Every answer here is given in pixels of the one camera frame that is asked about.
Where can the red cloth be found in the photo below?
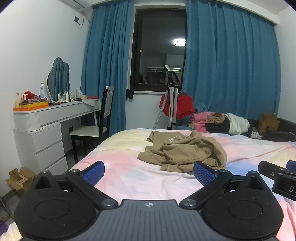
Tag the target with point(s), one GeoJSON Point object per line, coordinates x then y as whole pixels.
{"type": "Point", "coordinates": [92, 96]}

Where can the dark grey sofa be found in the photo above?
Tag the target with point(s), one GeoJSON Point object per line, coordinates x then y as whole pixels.
{"type": "Point", "coordinates": [282, 134]}

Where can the black garment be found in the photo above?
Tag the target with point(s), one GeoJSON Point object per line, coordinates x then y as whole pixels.
{"type": "Point", "coordinates": [217, 128]}

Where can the black and white chair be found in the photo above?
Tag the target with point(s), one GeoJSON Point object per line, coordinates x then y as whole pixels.
{"type": "Point", "coordinates": [97, 125]}

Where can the small cosmetic bottle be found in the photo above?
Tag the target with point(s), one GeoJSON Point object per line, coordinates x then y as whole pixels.
{"type": "Point", "coordinates": [17, 98]}
{"type": "Point", "coordinates": [67, 96]}
{"type": "Point", "coordinates": [59, 96]}

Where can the cardboard box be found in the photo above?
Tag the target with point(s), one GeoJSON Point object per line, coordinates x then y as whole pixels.
{"type": "Point", "coordinates": [19, 179]}

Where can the red garment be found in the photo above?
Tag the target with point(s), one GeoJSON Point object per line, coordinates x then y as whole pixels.
{"type": "Point", "coordinates": [182, 105]}

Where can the bed with pastel sheet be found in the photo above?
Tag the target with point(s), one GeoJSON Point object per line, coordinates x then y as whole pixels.
{"type": "Point", "coordinates": [129, 166]}

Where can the white garment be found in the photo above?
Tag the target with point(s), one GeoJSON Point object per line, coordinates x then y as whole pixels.
{"type": "Point", "coordinates": [238, 125]}

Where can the pink garment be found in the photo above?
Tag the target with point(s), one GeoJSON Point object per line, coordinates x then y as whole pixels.
{"type": "Point", "coordinates": [198, 120]}

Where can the white vanity desk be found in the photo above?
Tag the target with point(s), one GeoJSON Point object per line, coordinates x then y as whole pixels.
{"type": "Point", "coordinates": [46, 129]}

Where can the dark window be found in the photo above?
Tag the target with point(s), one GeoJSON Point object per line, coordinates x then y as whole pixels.
{"type": "Point", "coordinates": [159, 51]}

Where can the white spray can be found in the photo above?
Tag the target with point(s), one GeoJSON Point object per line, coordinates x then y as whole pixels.
{"type": "Point", "coordinates": [42, 90]}

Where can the tall cosmetic bottle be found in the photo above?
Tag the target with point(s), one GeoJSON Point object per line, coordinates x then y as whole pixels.
{"type": "Point", "coordinates": [78, 92]}

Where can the red bag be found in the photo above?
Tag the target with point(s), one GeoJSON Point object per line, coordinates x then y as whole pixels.
{"type": "Point", "coordinates": [30, 94]}

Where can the brown garment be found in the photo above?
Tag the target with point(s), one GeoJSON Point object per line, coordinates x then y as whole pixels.
{"type": "Point", "coordinates": [216, 118]}

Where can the brown paper bag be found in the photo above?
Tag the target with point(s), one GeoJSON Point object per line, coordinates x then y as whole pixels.
{"type": "Point", "coordinates": [268, 122]}

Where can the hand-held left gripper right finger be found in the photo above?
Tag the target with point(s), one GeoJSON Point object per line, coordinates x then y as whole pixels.
{"type": "Point", "coordinates": [203, 172]}

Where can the pump cosmetic bottle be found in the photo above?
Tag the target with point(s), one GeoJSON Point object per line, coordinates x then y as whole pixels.
{"type": "Point", "coordinates": [24, 98]}

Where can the wavy vanity mirror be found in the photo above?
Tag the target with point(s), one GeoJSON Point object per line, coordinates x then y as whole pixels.
{"type": "Point", "coordinates": [57, 78]}

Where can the garment steamer stand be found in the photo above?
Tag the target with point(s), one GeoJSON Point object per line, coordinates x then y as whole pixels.
{"type": "Point", "coordinates": [173, 97]}

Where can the tan hoodie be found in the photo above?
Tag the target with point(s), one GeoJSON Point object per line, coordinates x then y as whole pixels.
{"type": "Point", "coordinates": [185, 148]}

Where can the wall socket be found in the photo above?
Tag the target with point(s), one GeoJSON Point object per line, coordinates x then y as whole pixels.
{"type": "Point", "coordinates": [76, 19]}

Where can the white patterned cloth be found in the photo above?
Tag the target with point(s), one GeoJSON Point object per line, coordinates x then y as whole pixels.
{"type": "Point", "coordinates": [255, 134]}

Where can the pink hair band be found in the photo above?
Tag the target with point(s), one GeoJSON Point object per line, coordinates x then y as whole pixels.
{"type": "Point", "coordinates": [37, 100]}

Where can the blue curtain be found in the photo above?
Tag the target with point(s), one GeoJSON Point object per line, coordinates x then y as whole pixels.
{"type": "Point", "coordinates": [104, 69]}
{"type": "Point", "coordinates": [231, 58]}

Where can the small black wall object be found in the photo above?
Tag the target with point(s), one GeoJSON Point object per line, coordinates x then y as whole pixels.
{"type": "Point", "coordinates": [129, 93]}

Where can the orange tray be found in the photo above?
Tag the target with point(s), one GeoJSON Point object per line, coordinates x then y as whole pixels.
{"type": "Point", "coordinates": [32, 106]}

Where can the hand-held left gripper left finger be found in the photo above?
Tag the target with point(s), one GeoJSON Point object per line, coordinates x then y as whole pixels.
{"type": "Point", "coordinates": [93, 172]}

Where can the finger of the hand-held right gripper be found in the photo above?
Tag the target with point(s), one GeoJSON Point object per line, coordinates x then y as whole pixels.
{"type": "Point", "coordinates": [268, 170]}
{"type": "Point", "coordinates": [286, 187]}

